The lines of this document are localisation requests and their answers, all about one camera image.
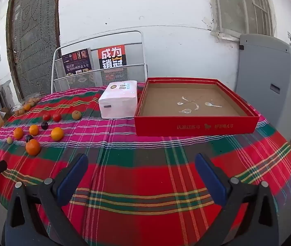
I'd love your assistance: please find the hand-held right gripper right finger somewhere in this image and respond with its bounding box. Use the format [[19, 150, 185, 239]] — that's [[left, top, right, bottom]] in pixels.
[[195, 153, 279, 246]]

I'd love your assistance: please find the barred window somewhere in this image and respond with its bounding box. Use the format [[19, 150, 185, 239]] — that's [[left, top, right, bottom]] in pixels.
[[210, 0, 277, 41]]

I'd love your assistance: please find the red and black book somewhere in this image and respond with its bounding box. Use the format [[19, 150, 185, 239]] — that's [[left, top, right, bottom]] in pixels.
[[98, 45, 128, 85]]

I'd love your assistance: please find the dark cookbook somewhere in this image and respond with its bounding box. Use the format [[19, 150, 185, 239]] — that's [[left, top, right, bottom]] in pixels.
[[62, 48, 95, 89]]

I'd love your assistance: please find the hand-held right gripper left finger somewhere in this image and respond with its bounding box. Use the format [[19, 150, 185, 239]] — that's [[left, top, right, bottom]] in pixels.
[[6, 153, 89, 246]]

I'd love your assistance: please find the pink tissue pack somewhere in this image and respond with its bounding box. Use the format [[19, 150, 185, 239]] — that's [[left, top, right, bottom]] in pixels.
[[99, 80, 139, 120]]

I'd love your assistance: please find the red cardboard box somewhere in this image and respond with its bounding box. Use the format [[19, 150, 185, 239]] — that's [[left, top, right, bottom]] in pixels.
[[134, 77, 260, 137]]

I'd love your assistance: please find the white metal mesh rack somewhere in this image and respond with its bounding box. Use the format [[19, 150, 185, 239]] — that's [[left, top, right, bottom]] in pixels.
[[51, 31, 148, 93]]

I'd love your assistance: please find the large orange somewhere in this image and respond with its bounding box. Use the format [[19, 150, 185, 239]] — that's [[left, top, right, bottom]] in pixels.
[[25, 139, 41, 156]]

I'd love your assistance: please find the plaid tablecloth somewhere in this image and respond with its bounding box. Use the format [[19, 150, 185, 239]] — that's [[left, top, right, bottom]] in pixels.
[[0, 87, 291, 246]]

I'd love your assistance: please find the studded grey door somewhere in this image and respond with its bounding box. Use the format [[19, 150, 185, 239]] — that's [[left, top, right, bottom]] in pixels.
[[6, 0, 60, 100]]

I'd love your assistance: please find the plastic tray of small fruits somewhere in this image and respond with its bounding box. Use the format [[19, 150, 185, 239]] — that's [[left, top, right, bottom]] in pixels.
[[12, 91, 43, 116]]

